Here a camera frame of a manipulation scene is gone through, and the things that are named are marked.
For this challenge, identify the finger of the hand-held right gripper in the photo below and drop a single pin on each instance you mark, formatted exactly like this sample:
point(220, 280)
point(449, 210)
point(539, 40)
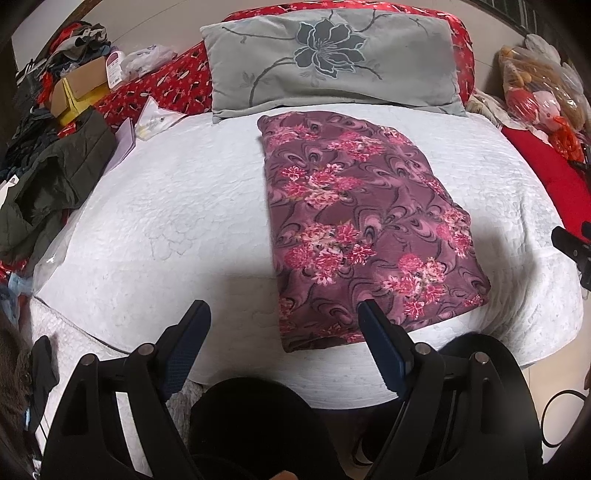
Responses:
point(572, 247)

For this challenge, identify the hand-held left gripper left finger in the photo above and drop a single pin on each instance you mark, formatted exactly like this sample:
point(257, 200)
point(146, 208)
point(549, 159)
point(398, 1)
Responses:
point(180, 355)

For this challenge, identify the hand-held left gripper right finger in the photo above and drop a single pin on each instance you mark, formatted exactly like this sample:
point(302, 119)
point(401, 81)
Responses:
point(388, 350)

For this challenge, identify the purple floral garment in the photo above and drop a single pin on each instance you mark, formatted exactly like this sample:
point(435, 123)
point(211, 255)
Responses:
point(360, 221)

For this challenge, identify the pile of clothes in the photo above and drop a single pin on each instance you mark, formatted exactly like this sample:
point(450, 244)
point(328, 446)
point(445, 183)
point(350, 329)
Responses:
point(78, 41)

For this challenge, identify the plain red cloth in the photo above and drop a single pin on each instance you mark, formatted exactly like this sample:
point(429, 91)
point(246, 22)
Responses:
point(545, 170)

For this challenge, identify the person's black trousers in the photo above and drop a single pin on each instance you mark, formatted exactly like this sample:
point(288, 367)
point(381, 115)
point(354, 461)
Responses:
point(249, 424)

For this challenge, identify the small black cloth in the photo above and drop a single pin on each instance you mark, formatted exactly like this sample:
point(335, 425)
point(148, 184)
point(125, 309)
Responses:
point(44, 369)

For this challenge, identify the white quilted bedspread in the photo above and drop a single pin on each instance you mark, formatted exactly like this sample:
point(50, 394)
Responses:
point(184, 207)

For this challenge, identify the bagged plush toys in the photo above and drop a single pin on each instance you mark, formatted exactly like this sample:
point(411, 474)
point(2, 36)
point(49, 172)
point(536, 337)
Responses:
point(540, 101)

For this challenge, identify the beige crumpled cloth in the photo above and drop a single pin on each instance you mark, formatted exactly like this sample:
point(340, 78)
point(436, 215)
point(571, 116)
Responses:
point(485, 108)

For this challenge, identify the dark fuzzy cloth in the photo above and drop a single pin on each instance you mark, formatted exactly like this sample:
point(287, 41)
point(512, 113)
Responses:
point(11, 369)

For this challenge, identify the light blue cloth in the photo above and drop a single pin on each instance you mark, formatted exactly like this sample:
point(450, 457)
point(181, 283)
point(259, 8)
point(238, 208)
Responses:
point(14, 286)

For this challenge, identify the olive green jacket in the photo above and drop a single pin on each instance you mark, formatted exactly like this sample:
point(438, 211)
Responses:
point(51, 184)

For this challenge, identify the lilac paper sheet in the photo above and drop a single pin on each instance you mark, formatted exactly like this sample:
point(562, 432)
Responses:
point(125, 138)

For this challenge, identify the white plastic packet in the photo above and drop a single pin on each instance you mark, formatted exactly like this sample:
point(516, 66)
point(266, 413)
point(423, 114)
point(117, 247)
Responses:
point(152, 117)

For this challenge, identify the grey flower pillow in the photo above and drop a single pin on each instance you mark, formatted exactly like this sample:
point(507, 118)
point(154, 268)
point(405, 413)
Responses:
point(392, 69)

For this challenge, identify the yellow box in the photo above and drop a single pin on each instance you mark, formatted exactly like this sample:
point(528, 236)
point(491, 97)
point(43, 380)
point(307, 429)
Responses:
point(74, 104)

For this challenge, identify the red floral blanket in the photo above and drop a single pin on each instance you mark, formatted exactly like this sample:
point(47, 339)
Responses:
point(175, 78)

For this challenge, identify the cardboard box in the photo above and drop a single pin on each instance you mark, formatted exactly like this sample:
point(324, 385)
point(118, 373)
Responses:
point(83, 76)

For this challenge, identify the purple label packet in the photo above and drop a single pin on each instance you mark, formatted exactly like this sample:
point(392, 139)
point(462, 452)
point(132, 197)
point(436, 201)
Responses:
point(114, 67)

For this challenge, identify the white plastic bag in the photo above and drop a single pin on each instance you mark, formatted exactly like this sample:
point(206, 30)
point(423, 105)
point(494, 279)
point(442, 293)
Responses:
point(147, 57)

